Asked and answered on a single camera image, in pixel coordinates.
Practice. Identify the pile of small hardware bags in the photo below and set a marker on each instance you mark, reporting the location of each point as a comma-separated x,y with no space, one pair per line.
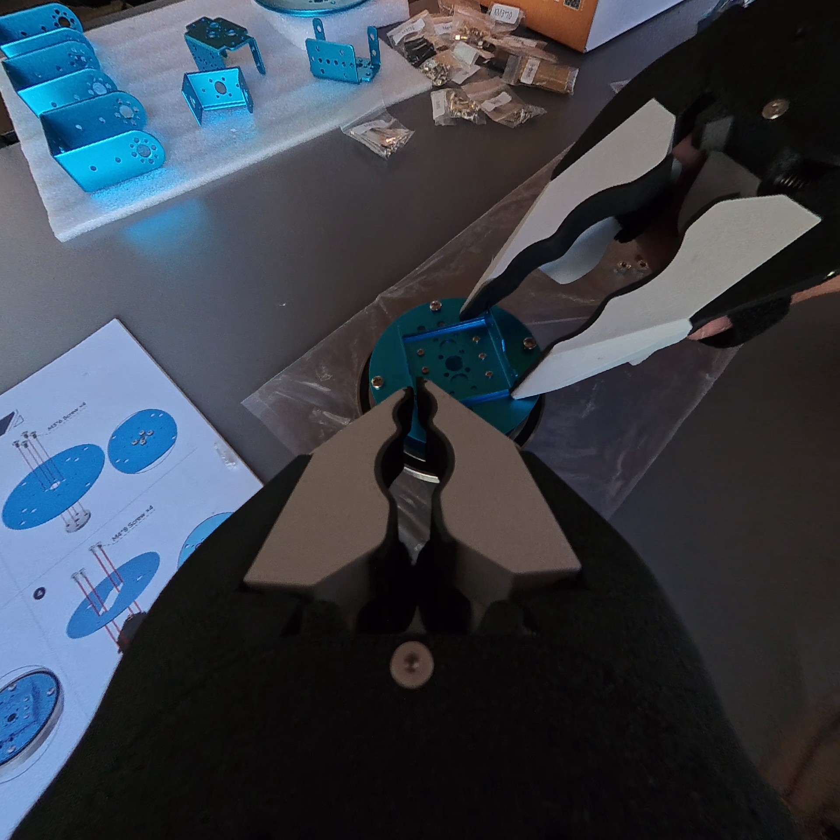
472,98

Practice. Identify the small blue U bracket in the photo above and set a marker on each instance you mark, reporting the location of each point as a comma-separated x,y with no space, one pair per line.
216,92

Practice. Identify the clear flat plastic bag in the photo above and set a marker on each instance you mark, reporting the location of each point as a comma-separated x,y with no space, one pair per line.
315,394

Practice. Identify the orange and white cardboard box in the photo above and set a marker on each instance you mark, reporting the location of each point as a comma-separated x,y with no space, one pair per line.
544,26

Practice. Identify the wide blue U bracket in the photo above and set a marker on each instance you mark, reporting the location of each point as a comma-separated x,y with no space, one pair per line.
334,62

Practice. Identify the person's right hand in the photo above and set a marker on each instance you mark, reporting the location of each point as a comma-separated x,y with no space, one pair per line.
820,289

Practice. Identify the clear bag of long screws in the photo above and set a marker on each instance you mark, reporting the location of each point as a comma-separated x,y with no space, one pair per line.
380,134

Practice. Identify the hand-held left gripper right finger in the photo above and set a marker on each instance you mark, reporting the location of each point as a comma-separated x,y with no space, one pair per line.
512,518

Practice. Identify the white foam sheet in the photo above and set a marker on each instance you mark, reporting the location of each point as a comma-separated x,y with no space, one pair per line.
262,144

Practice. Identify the blue round plate with bracket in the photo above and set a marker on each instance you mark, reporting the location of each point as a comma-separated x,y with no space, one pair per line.
394,354

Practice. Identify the grey desk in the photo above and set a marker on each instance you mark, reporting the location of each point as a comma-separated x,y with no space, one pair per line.
262,275

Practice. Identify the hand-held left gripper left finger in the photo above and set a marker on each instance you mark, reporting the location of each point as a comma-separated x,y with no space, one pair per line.
315,518

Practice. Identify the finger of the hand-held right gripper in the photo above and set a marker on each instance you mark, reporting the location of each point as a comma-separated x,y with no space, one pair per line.
590,177
689,282

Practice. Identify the white instruction booklet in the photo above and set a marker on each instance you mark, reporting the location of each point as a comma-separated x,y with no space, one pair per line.
197,472

